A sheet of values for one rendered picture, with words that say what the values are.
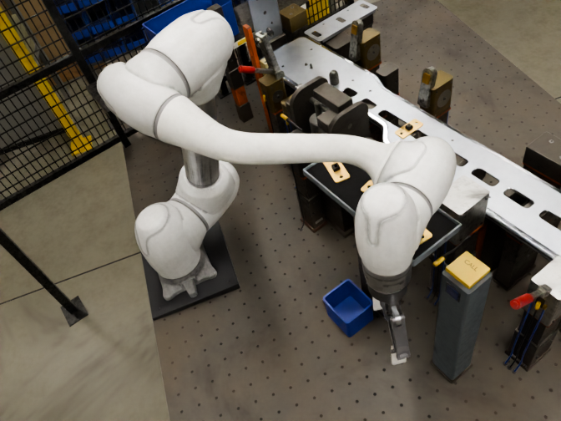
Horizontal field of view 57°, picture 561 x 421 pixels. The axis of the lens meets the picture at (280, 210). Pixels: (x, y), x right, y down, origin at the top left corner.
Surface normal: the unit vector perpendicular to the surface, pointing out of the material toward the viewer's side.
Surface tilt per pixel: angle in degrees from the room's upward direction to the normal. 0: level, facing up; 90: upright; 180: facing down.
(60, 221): 0
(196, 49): 53
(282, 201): 0
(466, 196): 0
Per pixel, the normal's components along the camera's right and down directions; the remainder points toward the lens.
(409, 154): -0.07, -0.62
